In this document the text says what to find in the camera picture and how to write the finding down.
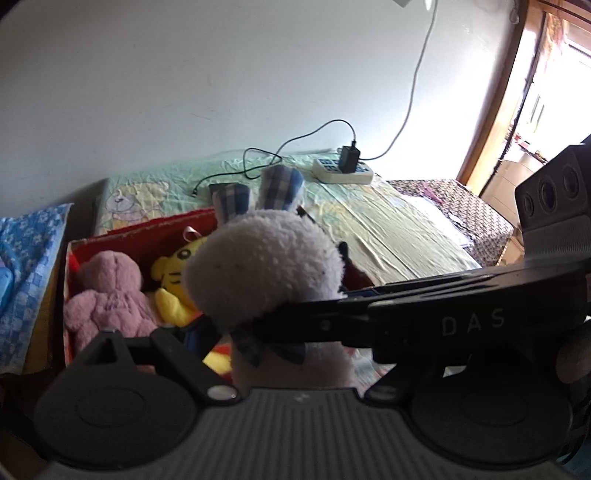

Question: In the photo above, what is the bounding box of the yellow tiger plush toy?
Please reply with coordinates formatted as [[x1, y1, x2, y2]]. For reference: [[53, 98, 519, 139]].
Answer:
[[150, 226, 234, 384]]

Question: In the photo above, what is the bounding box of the dark patterned cloth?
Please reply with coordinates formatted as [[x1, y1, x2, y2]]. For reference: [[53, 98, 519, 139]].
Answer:
[[385, 179, 515, 268]]

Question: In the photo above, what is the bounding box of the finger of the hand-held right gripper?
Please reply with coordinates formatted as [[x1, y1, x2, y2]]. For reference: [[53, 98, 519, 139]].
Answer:
[[339, 281, 407, 301], [233, 300, 377, 347]]

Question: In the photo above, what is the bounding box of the red cardboard box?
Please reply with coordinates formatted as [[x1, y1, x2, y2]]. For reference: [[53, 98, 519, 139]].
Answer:
[[62, 208, 377, 370]]

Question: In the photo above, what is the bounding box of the blue glasses case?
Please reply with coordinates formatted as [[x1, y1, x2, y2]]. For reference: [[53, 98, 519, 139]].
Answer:
[[0, 268, 14, 310]]

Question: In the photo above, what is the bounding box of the grey power strip cable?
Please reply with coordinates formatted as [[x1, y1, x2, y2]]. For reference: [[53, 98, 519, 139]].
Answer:
[[360, 0, 439, 162]]

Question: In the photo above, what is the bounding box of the black charging cable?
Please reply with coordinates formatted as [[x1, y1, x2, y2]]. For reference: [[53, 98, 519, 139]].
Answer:
[[193, 119, 358, 197]]

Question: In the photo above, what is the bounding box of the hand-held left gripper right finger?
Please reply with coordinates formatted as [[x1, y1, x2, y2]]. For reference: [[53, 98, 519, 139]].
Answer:
[[365, 364, 444, 404]]

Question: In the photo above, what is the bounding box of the yellow wooden table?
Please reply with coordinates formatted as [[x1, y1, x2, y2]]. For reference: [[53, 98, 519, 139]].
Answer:
[[23, 263, 65, 374]]

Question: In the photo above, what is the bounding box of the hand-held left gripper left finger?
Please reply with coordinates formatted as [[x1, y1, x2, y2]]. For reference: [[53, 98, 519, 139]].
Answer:
[[83, 320, 241, 404]]

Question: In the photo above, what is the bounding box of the pink teddy bear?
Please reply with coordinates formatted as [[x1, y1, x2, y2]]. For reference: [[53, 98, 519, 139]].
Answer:
[[64, 250, 160, 365]]

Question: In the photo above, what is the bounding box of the cartoon printed bed sheet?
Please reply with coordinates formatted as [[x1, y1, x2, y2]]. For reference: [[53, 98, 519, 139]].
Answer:
[[95, 152, 483, 289]]

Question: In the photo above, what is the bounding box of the white paper sheet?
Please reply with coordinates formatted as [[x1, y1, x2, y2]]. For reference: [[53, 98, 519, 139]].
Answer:
[[397, 194, 472, 241]]

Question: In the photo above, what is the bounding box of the black charger adapter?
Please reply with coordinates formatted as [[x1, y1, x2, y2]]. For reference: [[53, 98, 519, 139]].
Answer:
[[338, 145, 361, 174]]

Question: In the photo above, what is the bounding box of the white power strip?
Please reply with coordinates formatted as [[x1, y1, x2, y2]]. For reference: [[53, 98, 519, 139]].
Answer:
[[312, 158, 374, 184]]

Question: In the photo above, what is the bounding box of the white rabbit plush toy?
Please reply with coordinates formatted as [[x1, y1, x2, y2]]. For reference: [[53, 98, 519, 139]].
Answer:
[[184, 165, 356, 391]]

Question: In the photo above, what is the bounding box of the person's right hand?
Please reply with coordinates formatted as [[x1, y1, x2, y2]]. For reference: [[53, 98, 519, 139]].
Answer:
[[555, 330, 591, 385]]

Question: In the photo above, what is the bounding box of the wooden door frame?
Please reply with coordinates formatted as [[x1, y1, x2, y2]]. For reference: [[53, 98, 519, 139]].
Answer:
[[456, 0, 548, 185]]

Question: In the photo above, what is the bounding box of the blue checked towel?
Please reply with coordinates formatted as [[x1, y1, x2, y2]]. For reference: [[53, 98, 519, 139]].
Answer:
[[0, 203, 75, 374]]

